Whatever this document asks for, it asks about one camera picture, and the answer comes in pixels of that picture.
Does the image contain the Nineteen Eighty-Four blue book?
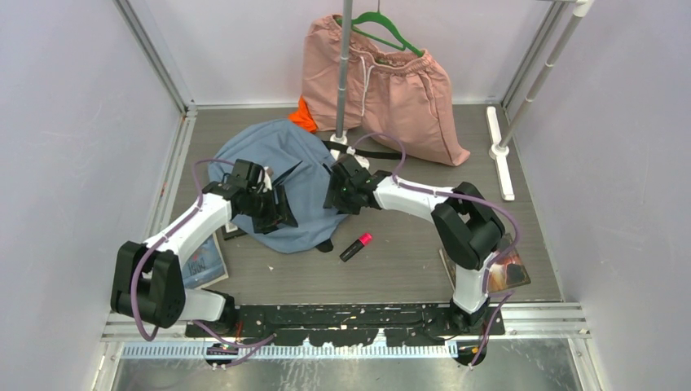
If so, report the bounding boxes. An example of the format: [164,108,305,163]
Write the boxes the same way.
[182,234,229,289]

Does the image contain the Three Days To See book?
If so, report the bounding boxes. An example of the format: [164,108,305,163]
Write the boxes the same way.
[438,233,531,297]

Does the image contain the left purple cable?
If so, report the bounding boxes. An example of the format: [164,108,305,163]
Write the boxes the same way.
[129,157,276,371]

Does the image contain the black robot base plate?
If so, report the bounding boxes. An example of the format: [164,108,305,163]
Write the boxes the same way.
[211,303,505,347]

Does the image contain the pink black highlighter marker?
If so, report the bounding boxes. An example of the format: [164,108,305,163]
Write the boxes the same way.
[339,233,372,262]

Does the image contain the left rack pole with foot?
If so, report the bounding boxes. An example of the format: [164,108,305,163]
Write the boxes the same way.
[330,0,353,146]

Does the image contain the orange cloth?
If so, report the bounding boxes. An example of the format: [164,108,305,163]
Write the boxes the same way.
[288,95,318,134]

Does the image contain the blue student backpack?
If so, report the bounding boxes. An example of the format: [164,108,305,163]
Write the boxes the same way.
[214,119,346,253]

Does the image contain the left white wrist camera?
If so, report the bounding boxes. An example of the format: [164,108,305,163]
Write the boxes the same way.
[261,166,273,192]

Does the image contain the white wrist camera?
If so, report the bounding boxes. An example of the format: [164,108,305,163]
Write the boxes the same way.
[261,166,273,192]
[333,151,370,169]

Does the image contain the green clothes hanger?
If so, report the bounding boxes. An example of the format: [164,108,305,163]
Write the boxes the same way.
[351,11,425,57]

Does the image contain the right rack pole with foot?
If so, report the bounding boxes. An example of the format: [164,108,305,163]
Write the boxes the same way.
[486,0,593,201]

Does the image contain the pink shorts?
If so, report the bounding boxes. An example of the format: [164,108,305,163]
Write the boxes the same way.
[301,15,470,166]

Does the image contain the rack pole with foot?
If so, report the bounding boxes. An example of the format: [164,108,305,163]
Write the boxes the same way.
[330,0,353,146]
[486,0,593,201]

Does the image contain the black backpack strap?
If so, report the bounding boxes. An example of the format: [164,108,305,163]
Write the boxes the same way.
[323,140,405,161]

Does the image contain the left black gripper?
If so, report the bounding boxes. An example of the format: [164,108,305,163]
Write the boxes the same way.
[241,185,297,233]

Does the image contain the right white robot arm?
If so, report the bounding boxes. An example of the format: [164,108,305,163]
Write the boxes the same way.
[324,155,506,335]

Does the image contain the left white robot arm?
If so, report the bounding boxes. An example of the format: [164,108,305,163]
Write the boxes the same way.
[110,159,298,336]

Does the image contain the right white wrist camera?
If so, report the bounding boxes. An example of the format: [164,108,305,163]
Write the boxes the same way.
[333,151,370,169]

